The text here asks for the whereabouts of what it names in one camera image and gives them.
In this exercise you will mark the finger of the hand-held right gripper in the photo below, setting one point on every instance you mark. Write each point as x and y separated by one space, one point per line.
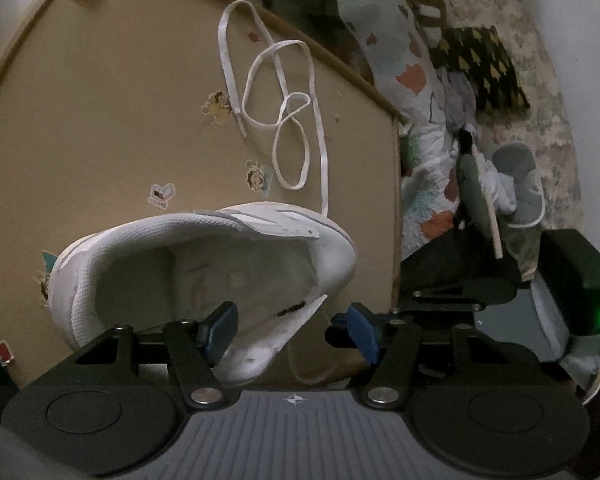
337 331

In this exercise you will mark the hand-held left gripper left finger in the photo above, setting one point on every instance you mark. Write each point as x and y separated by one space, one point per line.
222 332

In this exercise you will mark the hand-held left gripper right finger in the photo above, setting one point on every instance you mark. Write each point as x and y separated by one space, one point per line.
365 335

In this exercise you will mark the white sneaker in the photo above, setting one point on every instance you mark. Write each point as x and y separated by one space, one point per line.
592 380
130 240

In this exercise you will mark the white shoelace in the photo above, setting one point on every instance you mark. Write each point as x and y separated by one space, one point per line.
324 185

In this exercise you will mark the pale wooden stick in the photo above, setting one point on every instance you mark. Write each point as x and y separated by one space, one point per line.
487 200

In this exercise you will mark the grey slipper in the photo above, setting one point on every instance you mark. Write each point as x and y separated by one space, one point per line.
517 160

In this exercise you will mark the torn cartoon sticker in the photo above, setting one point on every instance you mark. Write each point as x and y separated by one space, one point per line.
47 280

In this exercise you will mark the lavender cloth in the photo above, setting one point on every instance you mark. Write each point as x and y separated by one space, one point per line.
460 100

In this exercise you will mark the red square sticker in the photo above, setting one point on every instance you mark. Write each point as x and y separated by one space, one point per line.
1 351

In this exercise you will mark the black gold-print cushion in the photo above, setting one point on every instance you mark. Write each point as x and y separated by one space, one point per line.
480 65

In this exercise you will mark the patchwork quilt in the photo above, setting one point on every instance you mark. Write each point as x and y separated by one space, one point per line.
385 20

